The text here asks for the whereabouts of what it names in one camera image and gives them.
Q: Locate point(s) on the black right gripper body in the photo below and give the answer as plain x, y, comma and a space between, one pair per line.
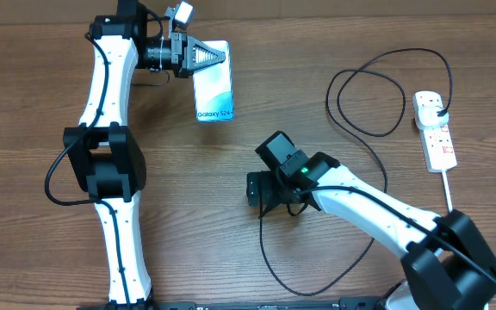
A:
274, 189

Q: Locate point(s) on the blue screen Galaxy smartphone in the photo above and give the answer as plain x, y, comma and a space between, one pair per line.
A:
213, 88

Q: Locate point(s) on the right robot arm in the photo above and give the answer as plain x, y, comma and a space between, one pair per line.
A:
446, 261

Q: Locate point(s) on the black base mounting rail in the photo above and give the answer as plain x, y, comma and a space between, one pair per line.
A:
269, 305

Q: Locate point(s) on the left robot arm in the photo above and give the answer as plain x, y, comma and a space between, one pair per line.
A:
105, 157

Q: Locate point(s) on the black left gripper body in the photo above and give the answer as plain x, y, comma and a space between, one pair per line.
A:
177, 53

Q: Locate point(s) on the white charger plug adapter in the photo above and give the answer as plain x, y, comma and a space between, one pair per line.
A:
428, 117

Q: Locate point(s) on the white power strip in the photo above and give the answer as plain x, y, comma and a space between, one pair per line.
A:
437, 143

